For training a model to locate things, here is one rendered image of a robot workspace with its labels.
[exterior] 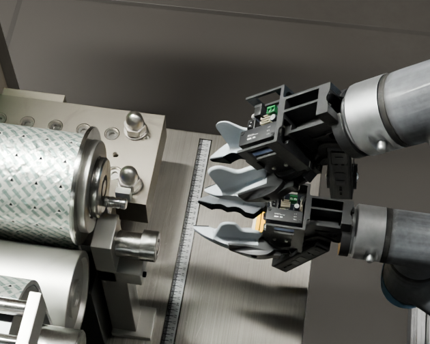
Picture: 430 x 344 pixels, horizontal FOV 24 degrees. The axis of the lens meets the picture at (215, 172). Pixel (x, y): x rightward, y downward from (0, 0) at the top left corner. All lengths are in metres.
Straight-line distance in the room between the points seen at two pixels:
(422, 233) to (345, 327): 1.19
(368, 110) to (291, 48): 1.97
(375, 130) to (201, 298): 0.64
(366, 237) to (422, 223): 0.08
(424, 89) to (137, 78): 1.98
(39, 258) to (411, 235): 0.48
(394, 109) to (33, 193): 0.46
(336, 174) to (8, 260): 0.41
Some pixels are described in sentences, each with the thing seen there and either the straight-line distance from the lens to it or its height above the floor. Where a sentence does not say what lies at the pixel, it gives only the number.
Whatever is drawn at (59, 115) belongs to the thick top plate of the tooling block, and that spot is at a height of 1.03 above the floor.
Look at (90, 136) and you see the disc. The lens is 1.21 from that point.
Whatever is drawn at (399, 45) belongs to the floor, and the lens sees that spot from 2.97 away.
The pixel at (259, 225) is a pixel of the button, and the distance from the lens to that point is 1.57.
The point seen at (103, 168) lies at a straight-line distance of 1.21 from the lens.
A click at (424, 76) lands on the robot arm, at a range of 0.94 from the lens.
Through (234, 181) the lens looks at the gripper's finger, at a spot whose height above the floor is 1.38.
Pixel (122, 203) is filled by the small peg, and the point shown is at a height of 1.24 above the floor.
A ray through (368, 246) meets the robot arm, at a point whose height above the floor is 1.13.
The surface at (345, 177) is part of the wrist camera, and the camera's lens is 1.07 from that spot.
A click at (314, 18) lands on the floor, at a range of 3.00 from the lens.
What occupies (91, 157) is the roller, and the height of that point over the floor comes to 1.31.
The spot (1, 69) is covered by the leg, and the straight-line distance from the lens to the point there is 2.49.
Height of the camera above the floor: 2.32
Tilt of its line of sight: 60 degrees down
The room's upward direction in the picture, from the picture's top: straight up
